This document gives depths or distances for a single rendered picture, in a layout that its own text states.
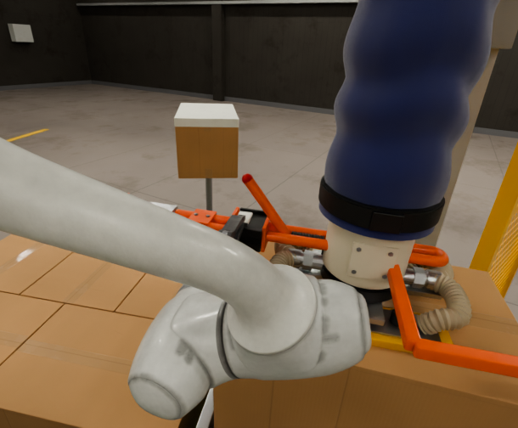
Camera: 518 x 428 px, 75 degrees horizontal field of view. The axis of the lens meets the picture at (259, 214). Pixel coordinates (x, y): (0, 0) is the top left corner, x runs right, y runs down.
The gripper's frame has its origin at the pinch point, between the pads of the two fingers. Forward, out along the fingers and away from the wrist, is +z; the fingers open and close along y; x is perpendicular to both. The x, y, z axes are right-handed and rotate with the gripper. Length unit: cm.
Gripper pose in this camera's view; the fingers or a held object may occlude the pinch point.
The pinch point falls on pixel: (242, 228)
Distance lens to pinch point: 74.3
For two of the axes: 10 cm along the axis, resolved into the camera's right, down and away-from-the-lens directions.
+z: 1.9, -4.4, 8.8
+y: -0.4, 8.9, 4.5
